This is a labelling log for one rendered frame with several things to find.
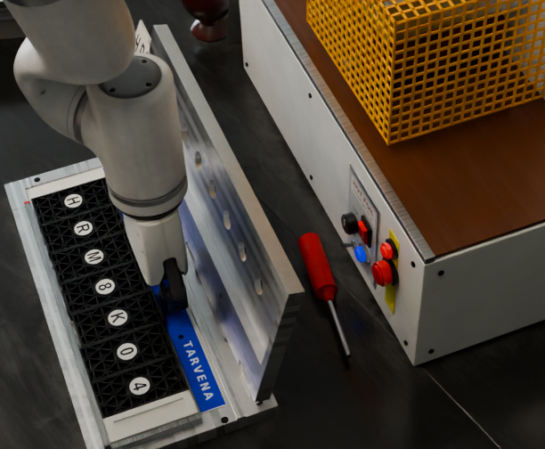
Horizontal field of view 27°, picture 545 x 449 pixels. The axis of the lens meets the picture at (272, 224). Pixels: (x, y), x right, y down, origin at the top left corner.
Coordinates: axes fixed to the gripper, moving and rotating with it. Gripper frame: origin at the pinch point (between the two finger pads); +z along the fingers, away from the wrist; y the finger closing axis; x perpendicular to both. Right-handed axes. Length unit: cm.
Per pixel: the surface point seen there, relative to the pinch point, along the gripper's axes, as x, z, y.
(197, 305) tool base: 2.7, 1.9, 3.4
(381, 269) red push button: 21.0, -7.9, 13.8
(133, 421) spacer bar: -8.7, 1.1, 16.1
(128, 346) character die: -6.5, 0.9, 6.8
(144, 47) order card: 9.8, -0.4, -40.5
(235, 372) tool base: 3.7, 2.2, 13.7
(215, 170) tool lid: 8.2, -12.4, -2.9
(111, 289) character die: -6.0, 0.9, -1.9
